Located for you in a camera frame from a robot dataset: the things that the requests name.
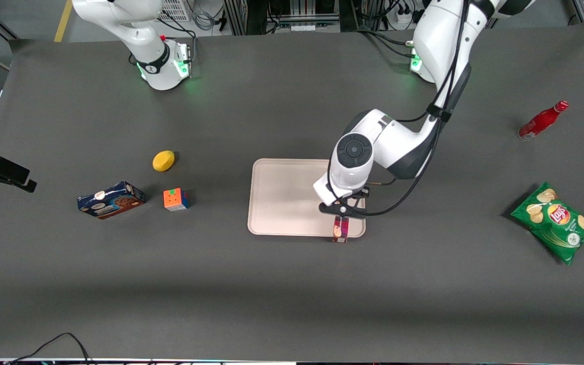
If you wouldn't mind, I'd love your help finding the red cookie box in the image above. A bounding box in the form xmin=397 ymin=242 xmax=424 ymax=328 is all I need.
xmin=332 ymin=216 xmax=350 ymax=243

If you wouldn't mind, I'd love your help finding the beige plastic tray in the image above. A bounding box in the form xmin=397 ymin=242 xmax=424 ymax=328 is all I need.
xmin=247 ymin=158 xmax=367 ymax=238

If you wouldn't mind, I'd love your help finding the blue cookie box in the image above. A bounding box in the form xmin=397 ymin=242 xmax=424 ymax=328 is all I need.
xmin=77 ymin=180 xmax=146 ymax=220

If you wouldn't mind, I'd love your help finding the dark grey table mat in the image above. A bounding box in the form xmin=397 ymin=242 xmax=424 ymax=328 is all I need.
xmin=0 ymin=20 xmax=584 ymax=363

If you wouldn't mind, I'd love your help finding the yellow lemon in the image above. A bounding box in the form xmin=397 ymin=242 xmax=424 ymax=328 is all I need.
xmin=152 ymin=150 xmax=175 ymax=173

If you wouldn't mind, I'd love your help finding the colourful puzzle cube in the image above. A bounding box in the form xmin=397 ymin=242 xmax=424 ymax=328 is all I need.
xmin=163 ymin=188 xmax=190 ymax=212

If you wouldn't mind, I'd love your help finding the white power strip with plugs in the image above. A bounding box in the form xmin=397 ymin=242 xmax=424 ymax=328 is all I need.
xmin=395 ymin=5 xmax=427 ymax=29

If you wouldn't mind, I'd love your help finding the green chips bag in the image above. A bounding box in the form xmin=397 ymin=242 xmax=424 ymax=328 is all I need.
xmin=510 ymin=181 xmax=584 ymax=266

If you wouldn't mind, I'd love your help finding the red bottle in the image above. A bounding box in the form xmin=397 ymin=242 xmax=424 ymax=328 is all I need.
xmin=518 ymin=100 xmax=570 ymax=141

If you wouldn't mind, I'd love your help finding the white mesh basket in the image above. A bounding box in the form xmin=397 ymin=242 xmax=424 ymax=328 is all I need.
xmin=158 ymin=0 xmax=192 ymax=22

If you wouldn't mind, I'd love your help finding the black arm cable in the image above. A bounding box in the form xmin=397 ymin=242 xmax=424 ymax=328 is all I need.
xmin=326 ymin=0 xmax=471 ymax=218

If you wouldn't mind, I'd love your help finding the black loose cable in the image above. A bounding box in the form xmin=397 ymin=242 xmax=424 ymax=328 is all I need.
xmin=4 ymin=332 xmax=93 ymax=365

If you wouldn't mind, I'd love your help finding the grey coiled cable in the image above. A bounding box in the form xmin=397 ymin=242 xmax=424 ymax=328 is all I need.
xmin=192 ymin=8 xmax=217 ymax=32

